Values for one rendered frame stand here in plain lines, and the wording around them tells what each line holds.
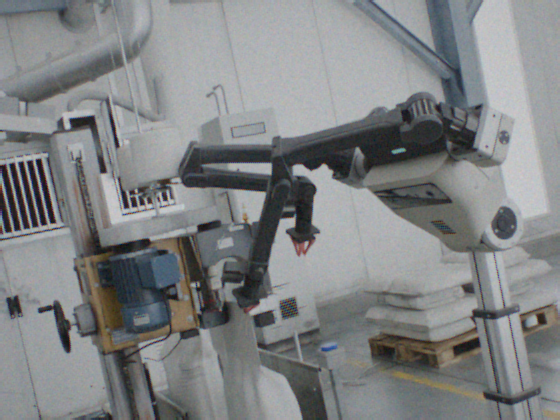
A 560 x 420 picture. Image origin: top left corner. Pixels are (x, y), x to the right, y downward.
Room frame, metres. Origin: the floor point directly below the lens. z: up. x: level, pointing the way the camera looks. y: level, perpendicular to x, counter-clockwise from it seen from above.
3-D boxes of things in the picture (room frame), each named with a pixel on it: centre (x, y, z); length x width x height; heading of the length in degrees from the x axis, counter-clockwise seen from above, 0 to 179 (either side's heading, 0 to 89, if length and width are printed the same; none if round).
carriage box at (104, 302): (2.40, 0.50, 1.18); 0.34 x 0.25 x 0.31; 114
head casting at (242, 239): (2.57, 0.20, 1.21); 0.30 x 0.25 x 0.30; 24
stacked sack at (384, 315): (5.39, -0.95, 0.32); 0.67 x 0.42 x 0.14; 118
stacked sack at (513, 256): (5.50, -1.59, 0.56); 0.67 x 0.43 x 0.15; 24
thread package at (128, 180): (2.47, 0.40, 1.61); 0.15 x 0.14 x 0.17; 24
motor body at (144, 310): (2.16, 0.43, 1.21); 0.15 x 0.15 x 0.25
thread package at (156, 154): (2.23, 0.30, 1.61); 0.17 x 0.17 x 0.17
